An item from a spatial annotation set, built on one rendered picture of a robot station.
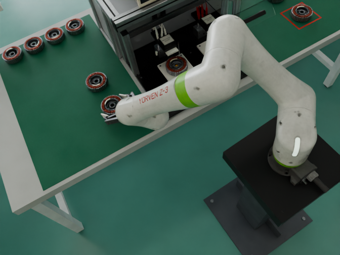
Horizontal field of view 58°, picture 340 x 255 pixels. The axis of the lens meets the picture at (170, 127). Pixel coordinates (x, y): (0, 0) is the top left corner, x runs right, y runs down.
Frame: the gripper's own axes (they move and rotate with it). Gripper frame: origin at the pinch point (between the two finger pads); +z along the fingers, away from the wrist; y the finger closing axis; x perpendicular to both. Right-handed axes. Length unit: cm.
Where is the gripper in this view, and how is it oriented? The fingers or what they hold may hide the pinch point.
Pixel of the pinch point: (113, 105)
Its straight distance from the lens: 155.6
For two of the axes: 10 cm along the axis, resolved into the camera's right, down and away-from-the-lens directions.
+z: -6.4, -1.8, 7.4
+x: -4.8, -6.6, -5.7
